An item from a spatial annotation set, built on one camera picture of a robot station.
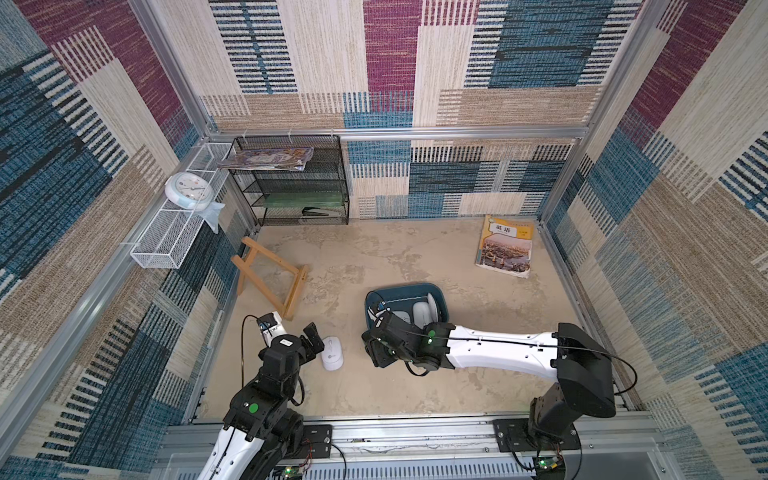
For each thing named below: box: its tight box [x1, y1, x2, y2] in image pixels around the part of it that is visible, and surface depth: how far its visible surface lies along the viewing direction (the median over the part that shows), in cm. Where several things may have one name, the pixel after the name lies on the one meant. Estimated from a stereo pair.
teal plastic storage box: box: [365, 282, 450, 330], surface depth 96 cm
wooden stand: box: [231, 236, 309, 321], surface depth 92 cm
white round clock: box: [164, 172, 214, 211], surface depth 76 cm
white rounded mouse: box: [412, 301, 433, 329], surface depth 95 cm
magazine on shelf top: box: [217, 147, 314, 171], surface depth 89 cm
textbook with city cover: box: [475, 215, 535, 279], surface depth 114 cm
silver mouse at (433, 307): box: [427, 292, 439, 323], surface depth 93 cm
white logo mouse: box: [321, 336, 344, 372], surface depth 87 cm
